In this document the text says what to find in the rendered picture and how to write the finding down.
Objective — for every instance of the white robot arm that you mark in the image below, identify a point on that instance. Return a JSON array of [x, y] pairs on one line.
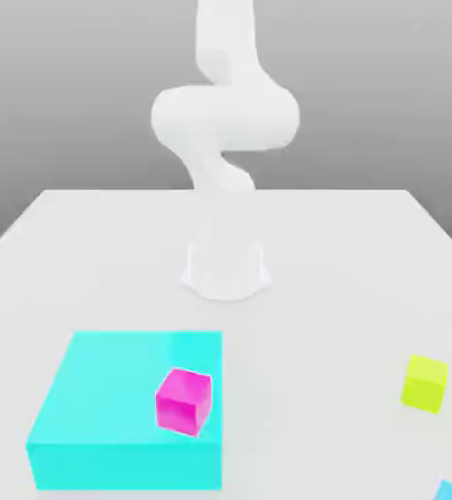
[[225, 117]]

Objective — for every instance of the small magenta cube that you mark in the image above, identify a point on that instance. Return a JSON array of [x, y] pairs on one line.
[[184, 402]]

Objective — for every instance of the large cyan box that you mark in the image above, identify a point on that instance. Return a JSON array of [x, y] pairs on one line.
[[104, 410]]

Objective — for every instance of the small lime cube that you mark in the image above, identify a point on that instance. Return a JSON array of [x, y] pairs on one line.
[[424, 384]]

